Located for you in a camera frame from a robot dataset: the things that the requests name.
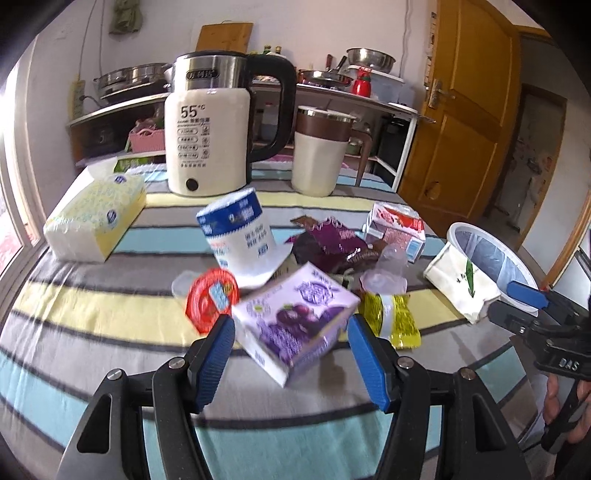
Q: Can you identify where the yellow snack wrapper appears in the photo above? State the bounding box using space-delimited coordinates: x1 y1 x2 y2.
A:
359 292 422 350

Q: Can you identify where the red jelly cup lid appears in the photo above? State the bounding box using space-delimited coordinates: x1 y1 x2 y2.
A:
185 268 240 334

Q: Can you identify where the clear plastic cup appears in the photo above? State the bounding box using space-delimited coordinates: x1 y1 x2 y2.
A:
360 244 408 295

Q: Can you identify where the purple grape milk carton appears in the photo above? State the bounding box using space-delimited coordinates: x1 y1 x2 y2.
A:
231 263 360 387

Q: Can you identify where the purple snack bag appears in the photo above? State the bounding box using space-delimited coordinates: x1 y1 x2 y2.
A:
290 216 381 274

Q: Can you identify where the white trash bin with bag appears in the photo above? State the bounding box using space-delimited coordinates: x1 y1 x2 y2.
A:
424 222 538 324

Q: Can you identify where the white kitchen shelf unit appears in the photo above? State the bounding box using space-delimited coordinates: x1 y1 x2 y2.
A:
66 80 435 192

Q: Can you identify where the right hand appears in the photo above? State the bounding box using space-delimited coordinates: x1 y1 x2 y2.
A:
543 374 590 444

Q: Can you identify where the striped tablecloth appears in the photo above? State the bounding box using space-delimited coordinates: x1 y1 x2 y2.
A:
0 163 541 480

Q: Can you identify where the blue white tissue roll pack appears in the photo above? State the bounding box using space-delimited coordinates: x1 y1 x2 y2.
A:
197 187 293 290

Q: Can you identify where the red strawberry milk carton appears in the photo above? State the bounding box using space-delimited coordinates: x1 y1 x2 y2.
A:
362 202 426 263

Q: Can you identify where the wooden door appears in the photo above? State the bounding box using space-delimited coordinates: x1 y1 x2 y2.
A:
399 1 521 236

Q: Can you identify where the yellow tissue pack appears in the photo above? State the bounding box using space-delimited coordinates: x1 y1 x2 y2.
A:
43 158 146 263

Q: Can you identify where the brown white lidded mug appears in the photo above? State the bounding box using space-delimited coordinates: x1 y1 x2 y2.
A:
291 105 373 197

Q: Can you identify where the pink basket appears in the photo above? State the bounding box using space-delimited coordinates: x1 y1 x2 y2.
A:
128 128 165 153

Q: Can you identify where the clear plastic container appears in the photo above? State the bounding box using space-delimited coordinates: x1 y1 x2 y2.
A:
370 70 415 107

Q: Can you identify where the white steel electric kettle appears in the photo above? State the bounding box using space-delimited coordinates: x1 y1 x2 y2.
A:
164 51 297 197

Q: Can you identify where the frying pan on shelf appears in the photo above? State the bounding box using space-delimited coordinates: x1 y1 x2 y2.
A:
297 54 353 90

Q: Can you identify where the steel steamer pot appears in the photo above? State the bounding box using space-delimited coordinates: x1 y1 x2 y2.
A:
93 63 172 105

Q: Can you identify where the steel bowl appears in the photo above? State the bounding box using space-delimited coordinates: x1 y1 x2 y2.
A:
346 47 396 74

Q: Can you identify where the wooden cutting board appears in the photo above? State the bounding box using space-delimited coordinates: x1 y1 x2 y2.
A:
195 22 253 53

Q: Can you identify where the green hanging cloth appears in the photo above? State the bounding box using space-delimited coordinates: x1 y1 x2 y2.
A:
109 0 143 35

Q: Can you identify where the metal door handle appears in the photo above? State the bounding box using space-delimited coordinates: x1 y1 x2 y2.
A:
428 79 454 109

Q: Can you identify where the wall power strip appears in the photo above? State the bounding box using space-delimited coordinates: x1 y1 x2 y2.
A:
69 80 85 120

